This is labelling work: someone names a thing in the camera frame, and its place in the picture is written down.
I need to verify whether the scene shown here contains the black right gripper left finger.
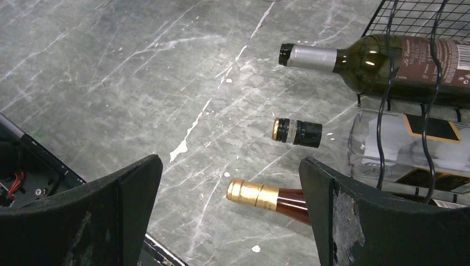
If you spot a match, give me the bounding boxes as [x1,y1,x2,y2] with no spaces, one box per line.
[1,154,163,265]

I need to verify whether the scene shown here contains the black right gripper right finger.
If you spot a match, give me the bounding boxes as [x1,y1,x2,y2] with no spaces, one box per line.
[299,157,469,265]

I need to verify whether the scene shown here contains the silver necked green wine bottle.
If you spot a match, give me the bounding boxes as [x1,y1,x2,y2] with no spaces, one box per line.
[278,34,469,109]

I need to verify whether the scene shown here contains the gold capped amber wine bottle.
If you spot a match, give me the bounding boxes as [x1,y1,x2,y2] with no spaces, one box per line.
[226,178,311,225]

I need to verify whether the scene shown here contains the black gold capped clear bottle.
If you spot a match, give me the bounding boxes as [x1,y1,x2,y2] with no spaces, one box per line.
[272,108,469,194]

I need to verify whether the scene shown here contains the black wire wine rack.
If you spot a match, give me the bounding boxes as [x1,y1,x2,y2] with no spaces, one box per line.
[357,1,469,209]

